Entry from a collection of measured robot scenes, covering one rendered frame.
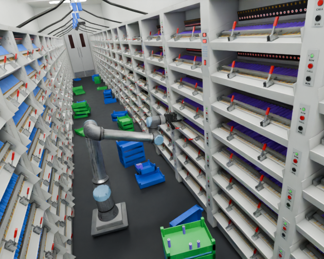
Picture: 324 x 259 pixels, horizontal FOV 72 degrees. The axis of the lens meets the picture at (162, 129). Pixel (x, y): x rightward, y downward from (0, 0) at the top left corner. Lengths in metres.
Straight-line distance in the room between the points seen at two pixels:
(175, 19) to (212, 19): 0.71
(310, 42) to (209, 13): 0.65
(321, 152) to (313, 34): 0.42
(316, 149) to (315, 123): 0.11
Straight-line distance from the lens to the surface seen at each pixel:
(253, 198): 1.55
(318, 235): 1.23
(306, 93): 0.97
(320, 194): 1.12
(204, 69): 1.49
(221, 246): 2.02
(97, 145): 2.02
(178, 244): 1.61
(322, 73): 0.93
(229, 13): 1.50
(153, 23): 2.76
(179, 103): 2.15
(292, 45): 1.00
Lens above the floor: 1.58
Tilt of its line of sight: 24 degrees down
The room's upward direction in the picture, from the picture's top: 7 degrees counter-clockwise
